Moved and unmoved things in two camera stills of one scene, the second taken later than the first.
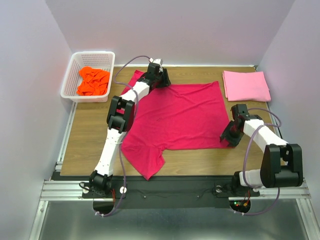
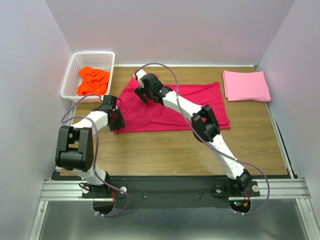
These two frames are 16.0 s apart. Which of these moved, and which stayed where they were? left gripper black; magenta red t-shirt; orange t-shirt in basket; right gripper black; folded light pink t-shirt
Moved: right gripper black; magenta red t-shirt; left gripper black
Stayed: orange t-shirt in basket; folded light pink t-shirt
